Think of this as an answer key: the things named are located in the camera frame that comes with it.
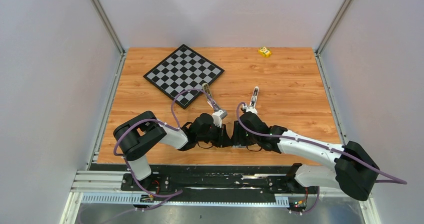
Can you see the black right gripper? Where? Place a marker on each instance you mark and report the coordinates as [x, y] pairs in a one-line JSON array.
[[237, 136]]

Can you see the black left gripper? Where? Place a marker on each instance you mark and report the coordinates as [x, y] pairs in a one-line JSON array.
[[223, 139]]

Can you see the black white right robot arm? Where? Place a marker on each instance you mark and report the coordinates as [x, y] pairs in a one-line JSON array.
[[346, 167]]

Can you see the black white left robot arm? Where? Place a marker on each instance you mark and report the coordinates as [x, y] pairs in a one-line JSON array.
[[137, 136]]

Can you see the black white chessboard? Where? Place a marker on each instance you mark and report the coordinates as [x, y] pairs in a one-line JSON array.
[[180, 72]]

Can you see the yellow printed small box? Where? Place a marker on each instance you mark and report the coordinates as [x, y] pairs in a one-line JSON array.
[[265, 52]]

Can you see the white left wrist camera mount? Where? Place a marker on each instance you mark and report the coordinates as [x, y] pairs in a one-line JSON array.
[[218, 117]]

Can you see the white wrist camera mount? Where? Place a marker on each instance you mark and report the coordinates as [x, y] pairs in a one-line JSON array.
[[249, 109], [218, 117]]

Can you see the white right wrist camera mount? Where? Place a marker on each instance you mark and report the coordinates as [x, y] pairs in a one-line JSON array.
[[249, 109]]

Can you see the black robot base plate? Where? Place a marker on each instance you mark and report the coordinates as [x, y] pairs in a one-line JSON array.
[[224, 184]]

